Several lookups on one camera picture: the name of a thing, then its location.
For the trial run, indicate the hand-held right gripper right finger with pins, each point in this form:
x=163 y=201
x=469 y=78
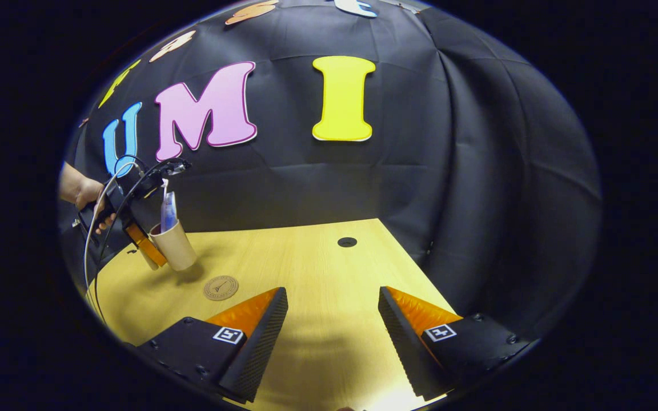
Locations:
x=400 y=337

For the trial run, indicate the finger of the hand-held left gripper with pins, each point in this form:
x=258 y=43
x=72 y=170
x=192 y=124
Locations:
x=145 y=245

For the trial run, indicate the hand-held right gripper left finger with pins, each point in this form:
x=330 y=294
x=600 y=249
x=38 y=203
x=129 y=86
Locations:
x=263 y=337

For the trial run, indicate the beige cup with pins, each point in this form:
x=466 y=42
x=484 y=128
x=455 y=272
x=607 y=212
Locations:
x=176 y=248

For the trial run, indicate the white blue toothpaste tube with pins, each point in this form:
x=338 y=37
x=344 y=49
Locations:
x=168 y=211

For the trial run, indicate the round brown coaster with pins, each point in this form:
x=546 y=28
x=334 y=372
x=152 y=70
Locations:
x=221 y=288

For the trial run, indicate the black backdrop cloth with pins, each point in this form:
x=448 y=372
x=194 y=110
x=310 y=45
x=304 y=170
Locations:
x=449 y=171

